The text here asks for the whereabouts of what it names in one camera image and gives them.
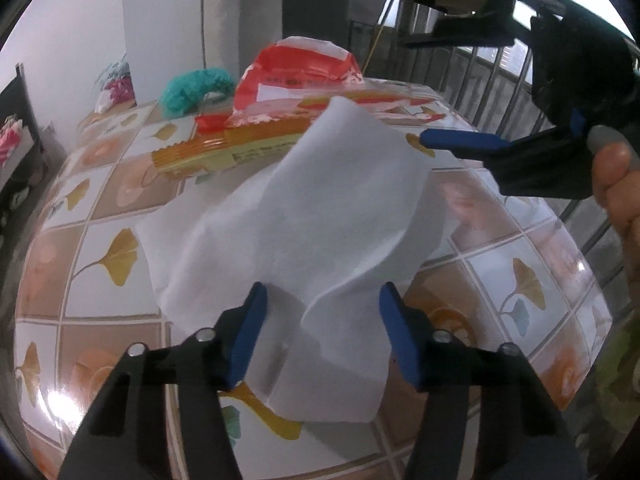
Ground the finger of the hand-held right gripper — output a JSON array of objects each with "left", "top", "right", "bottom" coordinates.
[
  {"left": 419, "top": 122, "right": 596, "bottom": 201},
  {"left": 397, "top": 12, "right": 518, "bottom": 51}
]

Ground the white paper tissue sheet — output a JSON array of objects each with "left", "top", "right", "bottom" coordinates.
[{"left": 135, "top": 96, "right": 446, "bottom": 423}]

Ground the grey wall cable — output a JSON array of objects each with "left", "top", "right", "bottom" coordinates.
[{"left": 199, "top": 0, "right": 209, "bottom": 70}]

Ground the pink floral bag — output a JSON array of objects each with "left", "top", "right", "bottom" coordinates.
[{"left": 95, "top": 55, "right": 137, "bottom": 113}]

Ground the person's right hand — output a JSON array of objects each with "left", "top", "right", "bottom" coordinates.
[{"left": 590, "top": 141, "right": 640, "bottom": 281}]

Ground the green patterned cloth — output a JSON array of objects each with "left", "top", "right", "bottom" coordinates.
[{"left": 592, "top": 320, "right": 640, "bottom": 456}]

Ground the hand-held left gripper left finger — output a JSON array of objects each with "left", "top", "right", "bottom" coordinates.
[{"left": 57, "top": 281, "right": 268, "bottom": 480}]

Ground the orange and red snack wrapper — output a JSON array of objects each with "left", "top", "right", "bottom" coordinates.
[{"left": 150, "top": 35, "right": 448, "bottom": 183}]

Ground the pink floral bedding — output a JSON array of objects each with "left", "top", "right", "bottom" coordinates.
[{"left": 0, "top": 115, "right": 31, "bottom": 163}]

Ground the teal knitted scrunchie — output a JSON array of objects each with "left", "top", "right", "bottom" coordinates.
[{"left": 159, "top": 69, "right": 236, "bottom": 120}]

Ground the black headboard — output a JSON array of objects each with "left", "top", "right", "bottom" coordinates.
[{"left": 0, "top": 62, "right": 46, "bottom": 196}]

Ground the yellow cord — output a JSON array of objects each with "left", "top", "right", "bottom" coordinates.
[{"left": 361, "top": 24, "right": 387, "bottom": 73}]

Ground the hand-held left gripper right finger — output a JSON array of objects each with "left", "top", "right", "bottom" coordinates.
[{"left": 378, "top": 282, "right": 588, "bottom": 480}]

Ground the dark cloth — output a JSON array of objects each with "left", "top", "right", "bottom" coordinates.
[{"left": 282, "top": 0, "right": 421, "bottom": 78}]

